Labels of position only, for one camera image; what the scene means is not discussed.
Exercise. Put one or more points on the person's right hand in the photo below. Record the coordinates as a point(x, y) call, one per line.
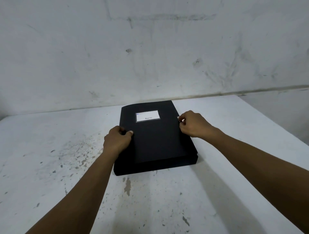
point(195, 126)

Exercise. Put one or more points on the person's left hand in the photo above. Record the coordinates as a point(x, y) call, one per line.
point(117, 142)

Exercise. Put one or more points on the black folder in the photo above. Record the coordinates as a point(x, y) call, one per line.
point(157, 144)

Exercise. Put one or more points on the person's right forearm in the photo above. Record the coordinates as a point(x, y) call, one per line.
point(260, 168)

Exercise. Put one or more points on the person's left forearm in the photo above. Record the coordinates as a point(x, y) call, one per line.
point(77, 192)

